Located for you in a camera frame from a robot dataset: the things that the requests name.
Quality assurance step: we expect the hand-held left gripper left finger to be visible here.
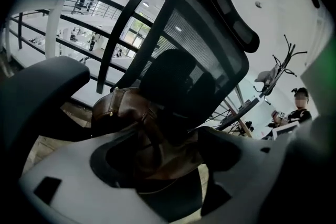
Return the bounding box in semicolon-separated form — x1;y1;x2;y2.
18;126;169;224

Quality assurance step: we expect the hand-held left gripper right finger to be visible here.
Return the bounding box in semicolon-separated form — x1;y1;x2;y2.
197;114;335;224

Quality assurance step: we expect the brown leather bag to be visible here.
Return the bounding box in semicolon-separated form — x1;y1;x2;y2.
90;86;208;195

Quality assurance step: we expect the black mesh office chair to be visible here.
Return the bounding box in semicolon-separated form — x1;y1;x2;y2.
0;0;261;144

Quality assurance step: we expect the white laptop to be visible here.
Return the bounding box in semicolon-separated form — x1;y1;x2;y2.
271;122;300;140

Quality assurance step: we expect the wooden desk with metal legs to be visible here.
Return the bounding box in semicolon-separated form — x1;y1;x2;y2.
212;98;264;138

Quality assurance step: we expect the grey garment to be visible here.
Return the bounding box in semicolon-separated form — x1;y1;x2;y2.
255;65;280;88

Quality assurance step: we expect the black coat rack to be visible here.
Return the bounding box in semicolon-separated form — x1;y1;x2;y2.
253;34;308;106

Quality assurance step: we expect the black metal railing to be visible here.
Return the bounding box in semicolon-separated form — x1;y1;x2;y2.
9;0;155;87

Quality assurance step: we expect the white pillar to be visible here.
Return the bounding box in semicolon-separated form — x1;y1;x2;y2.
44;0;66;60

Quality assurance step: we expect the black window frame post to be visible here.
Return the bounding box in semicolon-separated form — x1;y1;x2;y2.
96;0;151;94

